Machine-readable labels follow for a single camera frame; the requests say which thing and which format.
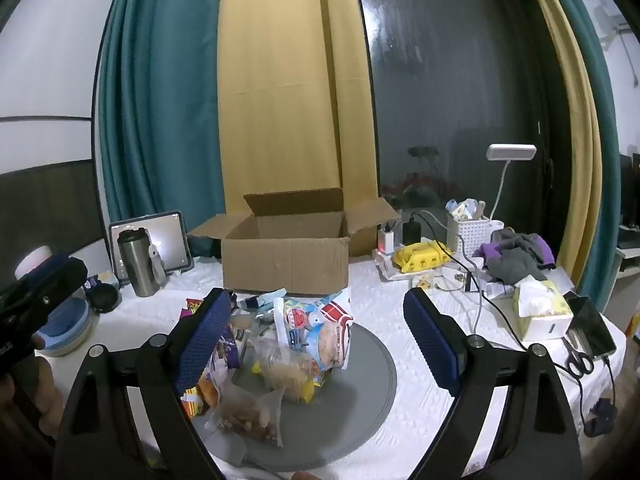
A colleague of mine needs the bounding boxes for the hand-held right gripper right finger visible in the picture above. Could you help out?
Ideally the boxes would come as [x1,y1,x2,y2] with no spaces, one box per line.
[402,287,583,480]

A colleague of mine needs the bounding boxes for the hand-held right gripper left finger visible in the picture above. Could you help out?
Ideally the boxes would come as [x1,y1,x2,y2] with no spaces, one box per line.
[52,287,233,480]

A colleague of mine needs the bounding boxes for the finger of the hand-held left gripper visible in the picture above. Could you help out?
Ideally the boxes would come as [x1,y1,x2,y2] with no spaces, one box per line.
[30,252,89,312]

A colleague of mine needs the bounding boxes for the clear bag of tan snacks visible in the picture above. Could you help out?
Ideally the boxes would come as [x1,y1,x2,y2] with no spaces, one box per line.
[250,335,316,404]

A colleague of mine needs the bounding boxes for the yellow cartoon snack packet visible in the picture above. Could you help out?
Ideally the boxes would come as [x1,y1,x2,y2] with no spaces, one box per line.
[272,297,326,361]

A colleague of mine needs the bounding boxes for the brown cardboard box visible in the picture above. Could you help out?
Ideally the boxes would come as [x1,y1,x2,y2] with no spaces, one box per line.
[187,187,403,297]

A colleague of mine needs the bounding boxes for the person's left hand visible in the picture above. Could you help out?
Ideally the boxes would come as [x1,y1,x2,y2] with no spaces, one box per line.
[0,332,66,456]

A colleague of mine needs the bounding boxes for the white pink cylinder container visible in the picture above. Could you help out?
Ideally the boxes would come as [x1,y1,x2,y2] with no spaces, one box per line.
[14,245,54,281]

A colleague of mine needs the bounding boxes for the black round lid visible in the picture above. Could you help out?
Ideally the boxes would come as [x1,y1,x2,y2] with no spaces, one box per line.
[87,282,121,315]

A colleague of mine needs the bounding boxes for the blue bowl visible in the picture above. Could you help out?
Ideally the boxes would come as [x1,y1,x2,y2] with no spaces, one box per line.
[37,297,94,359]

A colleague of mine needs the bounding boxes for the orange yellow snack packet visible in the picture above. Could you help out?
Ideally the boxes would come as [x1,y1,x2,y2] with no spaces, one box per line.
[180,365,221,419]

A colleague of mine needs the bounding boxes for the white tablecloth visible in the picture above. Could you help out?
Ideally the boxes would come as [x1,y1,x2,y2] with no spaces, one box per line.
[30,255,629,480]

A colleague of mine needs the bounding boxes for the steel tumbler with black lid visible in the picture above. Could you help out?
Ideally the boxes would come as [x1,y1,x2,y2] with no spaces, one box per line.
[116,227,161,298]

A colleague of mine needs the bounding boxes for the blue grey snack packet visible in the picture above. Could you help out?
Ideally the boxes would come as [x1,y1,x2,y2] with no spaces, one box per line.
[237,289,287,311]

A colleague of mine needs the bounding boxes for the clear bag of nuts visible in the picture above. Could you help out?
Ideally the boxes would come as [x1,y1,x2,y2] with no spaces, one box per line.
[202,380,286,449]

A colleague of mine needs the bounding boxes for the grey round mat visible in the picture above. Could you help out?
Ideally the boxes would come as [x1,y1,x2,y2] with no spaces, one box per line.
[197,320,399,472]

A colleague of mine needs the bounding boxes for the yellow wet wipes pack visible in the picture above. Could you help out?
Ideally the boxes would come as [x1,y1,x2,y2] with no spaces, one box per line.
[392,241,451,275]

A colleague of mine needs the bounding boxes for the red white bread packet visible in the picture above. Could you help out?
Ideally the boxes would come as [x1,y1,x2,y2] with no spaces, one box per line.
[312,290,355,371]

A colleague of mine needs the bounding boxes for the tablet in grey case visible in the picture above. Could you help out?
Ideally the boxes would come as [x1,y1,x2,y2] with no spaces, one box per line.
[109,211,195,277]

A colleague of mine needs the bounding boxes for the white perforated holder basket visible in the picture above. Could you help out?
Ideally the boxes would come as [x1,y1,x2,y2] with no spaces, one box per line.
[446,215,490,267]

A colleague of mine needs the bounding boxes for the white tissue box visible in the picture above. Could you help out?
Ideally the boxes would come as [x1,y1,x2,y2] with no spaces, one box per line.
[512,275,575,344]

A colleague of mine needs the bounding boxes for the black charger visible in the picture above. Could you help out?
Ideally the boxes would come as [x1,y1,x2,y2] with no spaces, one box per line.
[402,217,424,246]

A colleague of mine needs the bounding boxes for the grey purple clothes pile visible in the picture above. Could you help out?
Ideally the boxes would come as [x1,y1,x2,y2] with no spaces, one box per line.
[472,227,559,287]

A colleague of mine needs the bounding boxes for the blue white small tubes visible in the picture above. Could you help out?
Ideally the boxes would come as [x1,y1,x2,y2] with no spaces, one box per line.
[446,198,487,222]

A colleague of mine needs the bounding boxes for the black scissors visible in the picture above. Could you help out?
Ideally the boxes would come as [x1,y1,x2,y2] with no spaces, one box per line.
[562,337,596,379]

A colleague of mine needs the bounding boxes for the black plug adapter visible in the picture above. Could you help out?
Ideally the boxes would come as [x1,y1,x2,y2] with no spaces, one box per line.
[584,399,616,439]

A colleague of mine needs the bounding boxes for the teal curtain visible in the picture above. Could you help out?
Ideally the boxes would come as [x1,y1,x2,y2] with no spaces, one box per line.
[537,0,622,302]
[92,0,227,261]

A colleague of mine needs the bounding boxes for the white desk lamp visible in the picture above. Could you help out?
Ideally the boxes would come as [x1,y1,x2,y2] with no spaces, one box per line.
[486,144,539,222]

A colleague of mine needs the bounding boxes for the dark glass window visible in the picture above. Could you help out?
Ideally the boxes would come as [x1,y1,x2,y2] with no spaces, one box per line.
[350,0,566,261]

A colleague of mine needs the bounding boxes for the white cable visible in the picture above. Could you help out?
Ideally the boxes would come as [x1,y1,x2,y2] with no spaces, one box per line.
[452,232,489,336]

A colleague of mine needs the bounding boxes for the black cable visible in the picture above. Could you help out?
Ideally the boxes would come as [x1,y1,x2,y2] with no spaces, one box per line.
[410,210,532,357]

